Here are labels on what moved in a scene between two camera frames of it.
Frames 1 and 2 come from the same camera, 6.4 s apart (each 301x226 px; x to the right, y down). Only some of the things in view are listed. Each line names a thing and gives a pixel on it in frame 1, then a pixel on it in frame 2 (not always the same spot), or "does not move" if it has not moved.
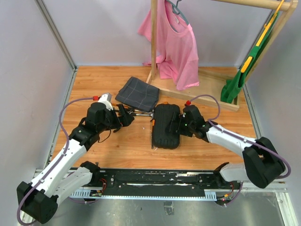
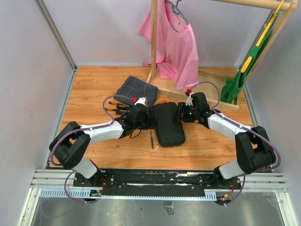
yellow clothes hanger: x=249 y=59 does not move
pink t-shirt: x=177 y=54 does not move
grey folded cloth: x=140 y=94 does not move
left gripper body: x=112 y=120 → x=147 y=123
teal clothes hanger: x=177 y=13 does not move
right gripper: x=178 y=118 → x=181 y=109
